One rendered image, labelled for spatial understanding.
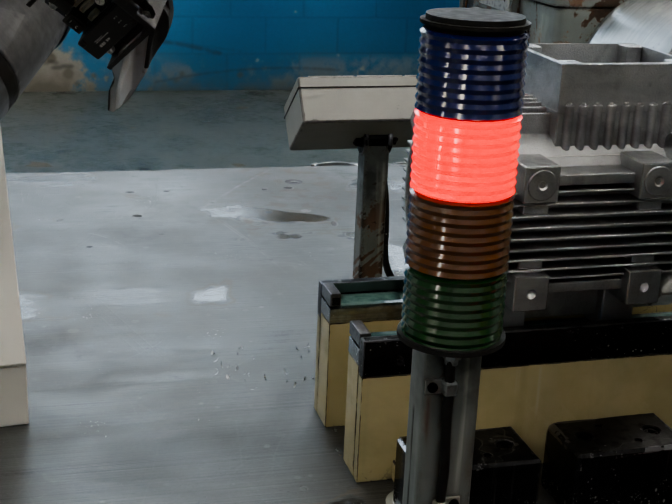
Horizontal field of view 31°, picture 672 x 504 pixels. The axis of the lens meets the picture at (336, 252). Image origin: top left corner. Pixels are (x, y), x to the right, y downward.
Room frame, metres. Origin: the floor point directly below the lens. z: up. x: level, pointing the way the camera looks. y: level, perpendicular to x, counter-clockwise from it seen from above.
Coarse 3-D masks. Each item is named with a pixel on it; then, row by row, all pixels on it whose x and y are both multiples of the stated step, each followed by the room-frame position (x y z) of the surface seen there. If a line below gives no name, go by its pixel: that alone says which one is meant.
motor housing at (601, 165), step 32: (544, 128) 0.95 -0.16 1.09; (576, 160) 0.94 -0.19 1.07; (608, 160) 0.94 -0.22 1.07; (576, 192) 0.91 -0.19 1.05; (608, 192) 0.93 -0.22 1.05; (512, 224) 0.90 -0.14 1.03; (544, 224) 0.90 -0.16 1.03; (576, 224) 0.90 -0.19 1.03; (608, 224) 0.91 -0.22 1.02; (640, 224) 0.92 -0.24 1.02; (512, 256) 0.90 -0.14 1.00; (544, 256) 0.90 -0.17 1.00; (576, 256) 0.90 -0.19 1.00; (608, 256) 0.91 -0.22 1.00; (576, 288) 0.91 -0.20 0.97; (608, 288) 0.92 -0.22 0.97
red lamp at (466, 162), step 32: (416, 128) 0.65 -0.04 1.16; (448, 128) 0.63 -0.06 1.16; (480, 128) 0.62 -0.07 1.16; (512, 128) 0.63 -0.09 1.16; (416, 160) 0.64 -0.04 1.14; (448, 160) 0.62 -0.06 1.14; (480, 160) 0.62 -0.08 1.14; (512, 160) 0.63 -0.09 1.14; (448, 192) 0.62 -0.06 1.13; (480, 192) 0.62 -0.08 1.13; (512, 192) 0.64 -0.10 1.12
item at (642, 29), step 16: (640, 0) 1.41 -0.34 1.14; (656, 0) 1.39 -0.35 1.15; (608, 16) 1.45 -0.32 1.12; (624, 16) 1.40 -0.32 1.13; (640, 16) 1.37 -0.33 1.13; (656, 16) 1.35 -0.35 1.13; (608, 32) 1.40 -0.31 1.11; (624, 32) 1.37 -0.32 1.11; (640, 32) 1.34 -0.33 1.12; (656, 32) 1.32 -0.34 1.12; (656, 48) 1.29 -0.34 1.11
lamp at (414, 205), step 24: (408, 216) 0.65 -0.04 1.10; (432, 216) 0.63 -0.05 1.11; (456, 216) 0.62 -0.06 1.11; (480, 216) 0.62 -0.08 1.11; (504, 216) 0.63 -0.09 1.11; (408, 240) 0.65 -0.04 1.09; (432, 240) 0.63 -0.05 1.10; (456, 240) 0.62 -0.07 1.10; (480, 240) 0.62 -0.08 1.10; (504, 240) 0.64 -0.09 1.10; (408, 264) 0.64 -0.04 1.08; (432, 264) 0.63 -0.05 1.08; (456, 264) 0.62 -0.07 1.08; (480, 264) 0.63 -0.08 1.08; (504, 264) 0.64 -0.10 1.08
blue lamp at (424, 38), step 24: (432, 48) 0.63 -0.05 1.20; (456, 48) 0.62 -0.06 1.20; (480, 48) 0.62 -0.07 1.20; (504, 48) 0.63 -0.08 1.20; (432, 72) 0.63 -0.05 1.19; (456, 72) 0.62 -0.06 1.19; (480, 72) 0.62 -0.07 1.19; (504, 72) 0.63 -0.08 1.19; (432, 96) 0.63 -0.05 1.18; (456, 96) 0.62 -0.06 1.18; (480, 96) 0.62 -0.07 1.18; (504, 96) 0.63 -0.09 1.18; (456, 120) 0.63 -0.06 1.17; (480, 120) 0.62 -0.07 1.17; (504, 120) 0.63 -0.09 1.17
